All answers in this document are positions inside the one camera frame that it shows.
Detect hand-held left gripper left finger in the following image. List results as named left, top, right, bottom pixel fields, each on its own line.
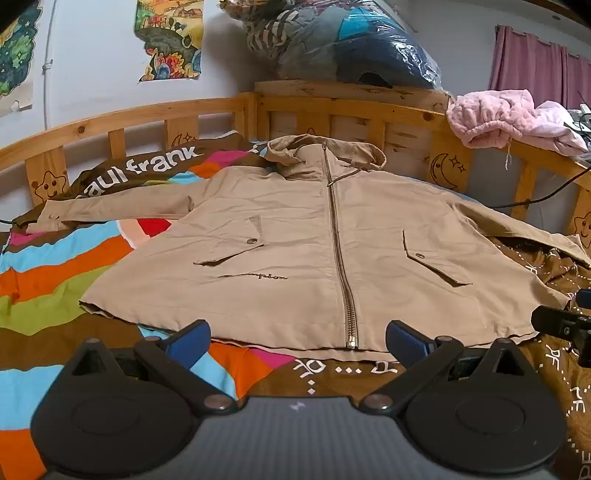
left=64, top=319, right=239, bottom=413

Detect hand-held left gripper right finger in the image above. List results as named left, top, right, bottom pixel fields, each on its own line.
left=359, top=319, right=537, bottom=415

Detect beige hooded zip jacket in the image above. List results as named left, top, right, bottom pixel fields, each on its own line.
left=25, top=134, right=591, bottom=363

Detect plastic bag of clothes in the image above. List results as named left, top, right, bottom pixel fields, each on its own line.
left=219, top=0, right=445, bottom=91

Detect brown striped printed blanket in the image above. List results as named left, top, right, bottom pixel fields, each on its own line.
left=0, top=130, right=591, bottom=480

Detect pale lilac cloth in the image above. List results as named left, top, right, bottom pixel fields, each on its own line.
left=531, top=100, right=590, bottom=156

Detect pink fluffy garment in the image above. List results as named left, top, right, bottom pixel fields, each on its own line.
left=445, top=89, right=548, bottom=151

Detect pink curtain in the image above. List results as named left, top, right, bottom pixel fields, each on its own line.
left=488, top=25, right=591, bottom=110

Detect black cable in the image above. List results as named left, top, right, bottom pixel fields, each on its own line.
left=488, top=159, right=591, bottom=209

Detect wooden bed frame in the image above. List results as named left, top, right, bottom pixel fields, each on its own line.
left=0, top=79, right=591, bottom=241

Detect colourful cartoon wall poster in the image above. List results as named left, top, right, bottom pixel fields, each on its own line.
left=134, top=0, right=205, bottom=84

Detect white wall wire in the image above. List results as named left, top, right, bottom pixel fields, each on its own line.
left=41, top=0, right=55, bottom=132

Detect dark green wall poster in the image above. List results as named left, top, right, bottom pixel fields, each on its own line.
left=0, top=0, right=43, bottom=117

